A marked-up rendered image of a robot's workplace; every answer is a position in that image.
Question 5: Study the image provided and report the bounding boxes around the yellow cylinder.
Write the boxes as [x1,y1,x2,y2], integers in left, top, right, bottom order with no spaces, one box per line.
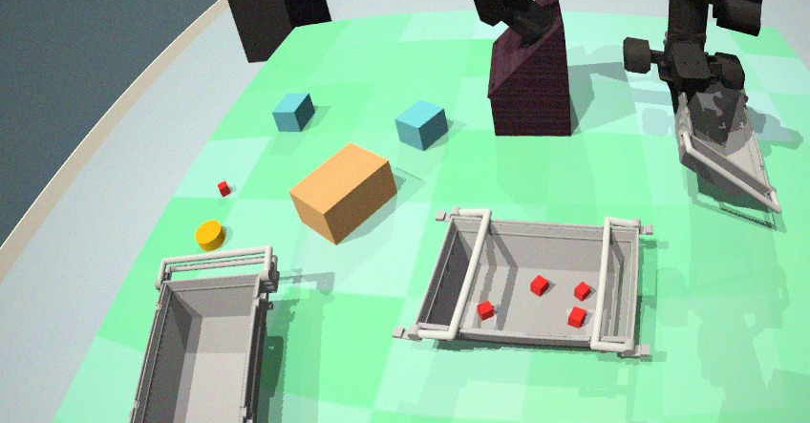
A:
[195,221,225,251]

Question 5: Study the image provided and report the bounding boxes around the small red block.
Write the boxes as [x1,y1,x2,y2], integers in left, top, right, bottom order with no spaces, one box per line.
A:
[218,180,231,197]
[568,307,586,328]
[477,301,494,321]
[574,282,590,302]
[530,276,548,297]

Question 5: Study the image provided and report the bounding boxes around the orange block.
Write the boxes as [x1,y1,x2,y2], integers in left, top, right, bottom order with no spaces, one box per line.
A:
[288,142,397,245]

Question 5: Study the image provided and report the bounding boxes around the light blue cube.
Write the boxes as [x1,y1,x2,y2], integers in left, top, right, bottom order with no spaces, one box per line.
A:
[394,100,448,152]
[272,93,315,132]

